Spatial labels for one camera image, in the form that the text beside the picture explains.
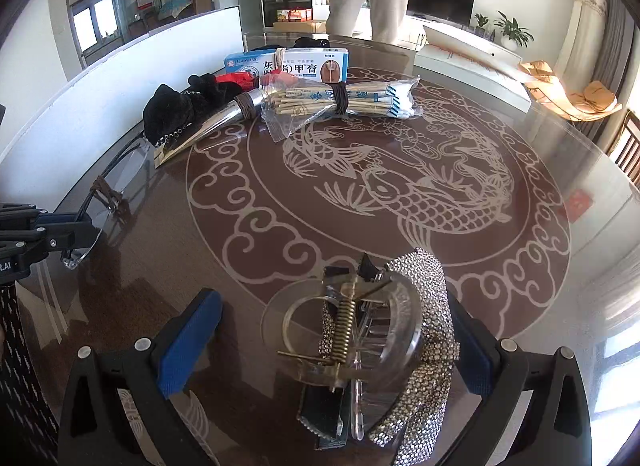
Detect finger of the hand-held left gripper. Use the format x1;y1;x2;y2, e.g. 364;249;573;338
0;228;102;267
0;203;98;239

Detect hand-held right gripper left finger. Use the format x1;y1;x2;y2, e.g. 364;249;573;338
57;288;223;466

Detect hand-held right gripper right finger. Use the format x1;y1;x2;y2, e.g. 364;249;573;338
447;291;593;466

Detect rhinestone hair clip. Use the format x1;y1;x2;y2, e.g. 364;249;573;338
320;247;462;466

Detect rimless eyeglasses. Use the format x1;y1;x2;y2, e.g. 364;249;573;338
60;138;153;273

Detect clear hair claw clip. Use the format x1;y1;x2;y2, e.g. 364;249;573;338
260;266;426;442

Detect silver cream tube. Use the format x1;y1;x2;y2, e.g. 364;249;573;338
154;88;273;169

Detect red snack packet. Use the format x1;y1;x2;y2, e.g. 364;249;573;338
217;70;262;90

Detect dark patterned cloth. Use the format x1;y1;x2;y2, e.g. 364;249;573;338
0;286;62;466

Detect white board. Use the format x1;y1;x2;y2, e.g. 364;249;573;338
0;6;247;209

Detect black velvet pouch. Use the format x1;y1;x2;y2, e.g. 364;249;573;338
142;73;243;147

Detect blue medicine box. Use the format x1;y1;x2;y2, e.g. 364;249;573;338
223;52;278;79

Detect blue floral cover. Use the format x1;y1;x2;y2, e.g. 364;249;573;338
159;0;190;20

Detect wooden chair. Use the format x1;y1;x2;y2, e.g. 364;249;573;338
606;110;640;174

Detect bagged bundle of cotton swabs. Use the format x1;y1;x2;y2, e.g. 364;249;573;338
259;74;422;144

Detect orange lounge chair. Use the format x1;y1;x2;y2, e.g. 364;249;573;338
519;60;624;123

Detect white medicine box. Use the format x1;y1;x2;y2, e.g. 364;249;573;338
260;48;350;85

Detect white flat box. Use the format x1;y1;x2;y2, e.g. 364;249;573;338
414;24;532;115

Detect cardboard box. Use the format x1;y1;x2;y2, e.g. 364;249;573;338
272;18;327;35

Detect white tv cabinet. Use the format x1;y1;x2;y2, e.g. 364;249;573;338
406;14;528;64

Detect large potted plant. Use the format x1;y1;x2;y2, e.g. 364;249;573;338
494;10;535;52

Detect covered standing air conditioner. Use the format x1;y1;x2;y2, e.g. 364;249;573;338
554;0;609;92

